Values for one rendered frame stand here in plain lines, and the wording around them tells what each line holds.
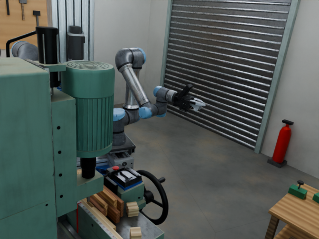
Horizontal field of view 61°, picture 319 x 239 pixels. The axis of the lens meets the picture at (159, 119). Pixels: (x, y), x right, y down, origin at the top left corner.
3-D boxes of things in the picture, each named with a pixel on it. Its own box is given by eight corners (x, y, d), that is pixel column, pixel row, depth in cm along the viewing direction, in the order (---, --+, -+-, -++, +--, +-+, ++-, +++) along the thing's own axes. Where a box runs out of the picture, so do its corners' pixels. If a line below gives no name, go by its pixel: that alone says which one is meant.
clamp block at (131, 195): (144, 199, 128) (145, 183, 124) (120, 211, 119) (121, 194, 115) (124, 184, 137) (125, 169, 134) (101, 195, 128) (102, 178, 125)
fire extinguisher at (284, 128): (286, 164, 360) (299, 122, 339) (279, 168, 348) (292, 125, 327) (273, 158, 372) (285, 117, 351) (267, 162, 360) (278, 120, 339)
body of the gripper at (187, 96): (193, 109, 167) (178, 103, 173) (195, 96, 163) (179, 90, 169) (186, 112, 161) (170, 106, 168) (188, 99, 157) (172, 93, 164)
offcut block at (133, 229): (139, 234, 103) (140, 226, 102) (141, 243, 99) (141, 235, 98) (129, 235, 102) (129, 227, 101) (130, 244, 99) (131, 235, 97)
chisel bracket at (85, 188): (103, 193, 111) (104, 175, 108) (71, 207, 101) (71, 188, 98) (93, 185, 116) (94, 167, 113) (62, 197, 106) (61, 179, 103)
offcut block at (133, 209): (127, 217, 112) (128, 209, 110) (126, 210, 115) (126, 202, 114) (138, 215, 113) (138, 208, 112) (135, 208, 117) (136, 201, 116)
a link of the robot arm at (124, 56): (114, 44, 165) (151, 114, 159) (126, 44, 173) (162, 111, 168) (104, 55, 172) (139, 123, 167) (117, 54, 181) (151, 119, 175)
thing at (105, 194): (116, 214, 112) (117, 199, 110) (113, 216, 111) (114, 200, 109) (88, 188, 126) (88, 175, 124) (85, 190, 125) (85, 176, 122)
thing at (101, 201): (107, 215, 111) (107, 204, 109) (104, 216, 110) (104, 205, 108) (85, 194, 122) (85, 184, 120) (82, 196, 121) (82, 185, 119)
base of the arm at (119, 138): (101, 137, 196) (102, 125, 192) (121, 135, 203) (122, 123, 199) (107, 147, 183) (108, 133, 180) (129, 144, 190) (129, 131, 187)
